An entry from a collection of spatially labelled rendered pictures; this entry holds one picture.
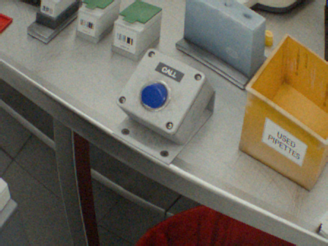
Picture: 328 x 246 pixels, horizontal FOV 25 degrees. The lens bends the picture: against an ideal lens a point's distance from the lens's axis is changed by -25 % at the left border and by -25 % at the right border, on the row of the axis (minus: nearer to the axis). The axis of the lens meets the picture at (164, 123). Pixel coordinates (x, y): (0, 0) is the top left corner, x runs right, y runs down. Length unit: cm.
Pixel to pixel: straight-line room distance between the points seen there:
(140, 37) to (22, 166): 108
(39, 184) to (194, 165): 109
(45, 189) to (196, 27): 104
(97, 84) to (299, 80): 25
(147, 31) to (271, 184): 24
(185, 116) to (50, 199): 109
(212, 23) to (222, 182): 19
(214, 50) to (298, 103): 13
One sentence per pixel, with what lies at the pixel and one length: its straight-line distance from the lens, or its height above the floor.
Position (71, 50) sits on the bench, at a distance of 110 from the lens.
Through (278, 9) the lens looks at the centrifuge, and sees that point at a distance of 119.
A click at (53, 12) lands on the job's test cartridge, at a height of 92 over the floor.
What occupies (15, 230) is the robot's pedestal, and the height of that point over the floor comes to 83.
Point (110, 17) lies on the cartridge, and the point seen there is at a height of 91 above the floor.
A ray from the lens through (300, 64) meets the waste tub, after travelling 103.
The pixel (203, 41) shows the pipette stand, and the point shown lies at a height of 90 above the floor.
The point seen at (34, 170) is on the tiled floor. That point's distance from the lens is 207.
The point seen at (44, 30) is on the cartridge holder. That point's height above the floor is 89.
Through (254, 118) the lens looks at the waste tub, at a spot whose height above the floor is 94.
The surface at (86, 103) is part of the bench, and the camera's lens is 103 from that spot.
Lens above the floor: 165
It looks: 50 degrees down
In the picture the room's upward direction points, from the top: 5 degrees clockwise
